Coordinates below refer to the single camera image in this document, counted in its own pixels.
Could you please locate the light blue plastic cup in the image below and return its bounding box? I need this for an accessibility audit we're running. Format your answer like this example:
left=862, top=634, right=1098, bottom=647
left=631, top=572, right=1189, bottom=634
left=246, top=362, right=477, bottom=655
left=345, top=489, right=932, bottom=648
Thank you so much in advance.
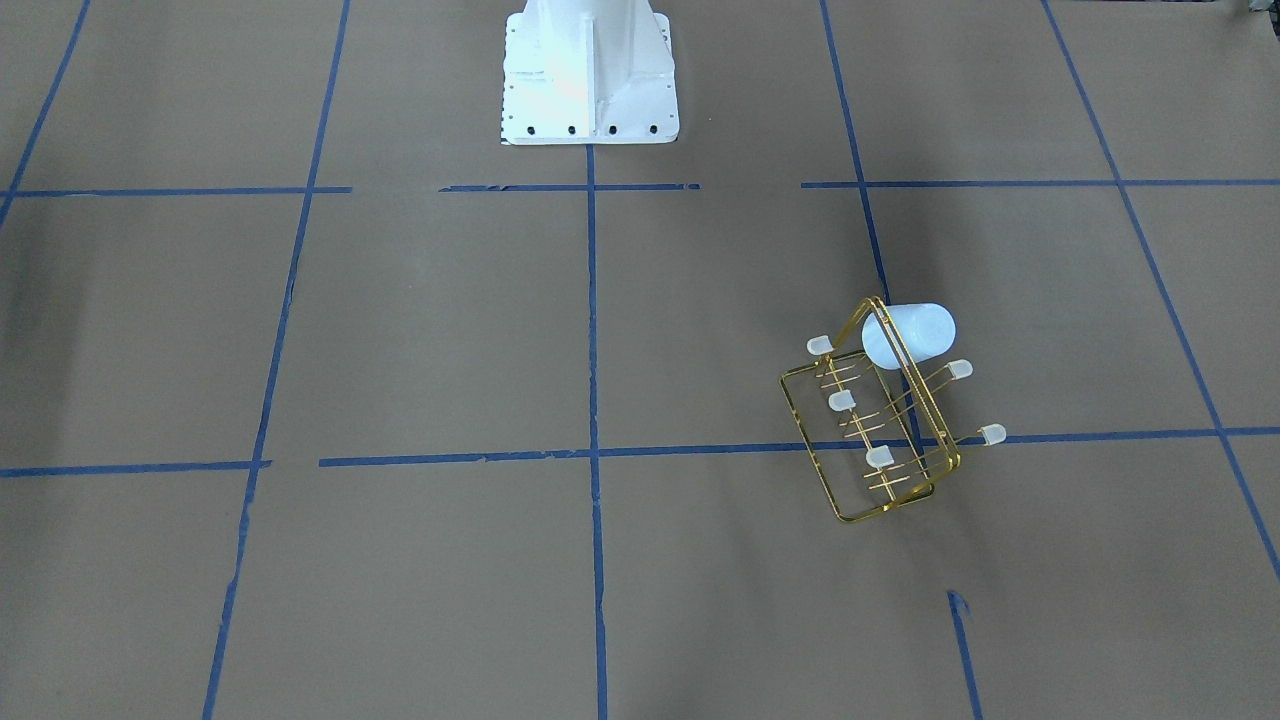
left=861, top=304, right=957, bottom=370

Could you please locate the gold wire cup holder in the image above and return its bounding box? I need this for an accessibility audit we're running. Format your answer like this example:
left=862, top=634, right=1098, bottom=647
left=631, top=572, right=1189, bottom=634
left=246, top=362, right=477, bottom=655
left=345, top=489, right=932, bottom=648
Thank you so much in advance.
left=778, top=297, right=1009, bottom=525

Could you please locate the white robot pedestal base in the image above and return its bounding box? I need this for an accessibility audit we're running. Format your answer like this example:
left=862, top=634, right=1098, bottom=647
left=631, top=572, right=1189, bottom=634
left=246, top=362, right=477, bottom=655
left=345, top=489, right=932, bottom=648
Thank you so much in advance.
left=500, top=1, right=681, bottom=146

